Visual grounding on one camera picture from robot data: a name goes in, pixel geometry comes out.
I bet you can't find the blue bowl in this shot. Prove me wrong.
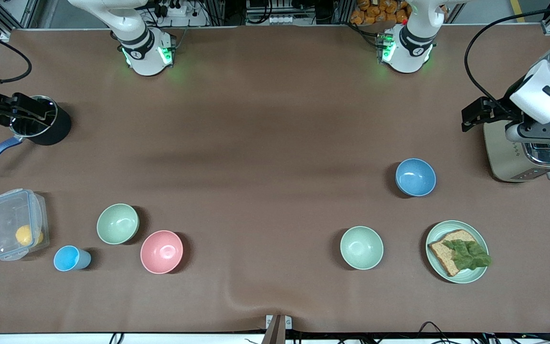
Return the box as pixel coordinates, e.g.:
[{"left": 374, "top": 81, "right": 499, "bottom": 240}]
[{"left": 395, "top": 158, "right": 437, "bottom": 197}]

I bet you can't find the pale green bowl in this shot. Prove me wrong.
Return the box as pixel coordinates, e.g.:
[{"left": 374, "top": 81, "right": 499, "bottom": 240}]
[
  {"left": 340, "top": 226, "right": 384, "bottom": 270},
  {"left": 96, "top": 204, "right": 140, "bottom": 245}
]

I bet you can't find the pink bowl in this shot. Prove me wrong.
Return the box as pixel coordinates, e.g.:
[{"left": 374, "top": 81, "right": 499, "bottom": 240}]
[{"left": 140, "top": 230, "right": 184, "bottom": 275}]

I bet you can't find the glass lid with blue knob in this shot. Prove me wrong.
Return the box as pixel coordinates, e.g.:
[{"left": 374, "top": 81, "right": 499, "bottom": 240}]
[{"left": 9, "top": 96, "right": 59, "bottom": 138}]

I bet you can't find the beige and chrome toaster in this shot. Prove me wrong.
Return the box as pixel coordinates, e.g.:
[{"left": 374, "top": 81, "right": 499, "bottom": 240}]
[{"left": 484, "top": 119, "right": 550, "bottom": 183}]

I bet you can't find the clear plastic lidded container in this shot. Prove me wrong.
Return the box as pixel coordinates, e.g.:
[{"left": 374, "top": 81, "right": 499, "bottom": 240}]
[{"left": 0, "top": 189, "right": 49, "bottom": 261}]

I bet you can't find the yellow lemon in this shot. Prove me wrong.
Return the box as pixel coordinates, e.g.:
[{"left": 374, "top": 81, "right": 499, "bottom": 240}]
[{"left": 15, "top": 225, "right": 44, "bottom": 247}]

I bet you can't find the green lettuce leaf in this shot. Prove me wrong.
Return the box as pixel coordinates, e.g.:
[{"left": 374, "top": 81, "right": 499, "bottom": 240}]
[{"left": 442, "top": 239, "right": 492, "bottom": 271}]

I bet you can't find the brown bread slice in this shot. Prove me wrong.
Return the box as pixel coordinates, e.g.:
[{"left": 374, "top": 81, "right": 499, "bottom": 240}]
[{"left": 428, "top": 229, "right": 477, "bottom": 277}]

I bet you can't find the bag of orange snacks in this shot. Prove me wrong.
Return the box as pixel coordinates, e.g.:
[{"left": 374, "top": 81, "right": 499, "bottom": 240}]
[{"left": 350, "top": 0, "right": 412, "bottom": 25}]

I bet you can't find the blue plastic cup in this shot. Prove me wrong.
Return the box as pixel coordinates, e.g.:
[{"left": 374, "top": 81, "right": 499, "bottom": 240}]
[{"left": 53, "top": 245, "right": 92, "bottom": 272}]

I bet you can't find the pale green plate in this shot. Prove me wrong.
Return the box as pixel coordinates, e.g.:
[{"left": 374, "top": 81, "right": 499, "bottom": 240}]
[{"left": 425, "top": 220, "right": 489, "bottom": 284}]

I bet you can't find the metal table edge clamp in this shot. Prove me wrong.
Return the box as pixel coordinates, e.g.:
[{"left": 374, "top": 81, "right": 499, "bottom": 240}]
[{"left": 265, "top": 314, "right": 292, "bottom": 344}]

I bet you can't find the black saucepan with blue handle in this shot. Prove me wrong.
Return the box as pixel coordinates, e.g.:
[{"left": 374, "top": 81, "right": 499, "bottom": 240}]
[{"left": 0, "top": 96, "right": 72, "bottom": 173}]

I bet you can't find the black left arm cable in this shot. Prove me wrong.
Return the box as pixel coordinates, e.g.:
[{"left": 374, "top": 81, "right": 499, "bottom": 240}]
[{"left": 464, "top": 9, "right": 550, "bottom": 116}]

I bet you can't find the black loose cable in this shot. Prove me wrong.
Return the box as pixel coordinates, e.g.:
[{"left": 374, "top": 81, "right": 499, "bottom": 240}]
[{"left": 416, "top": 321, "right": 455, "bottom": 344}]

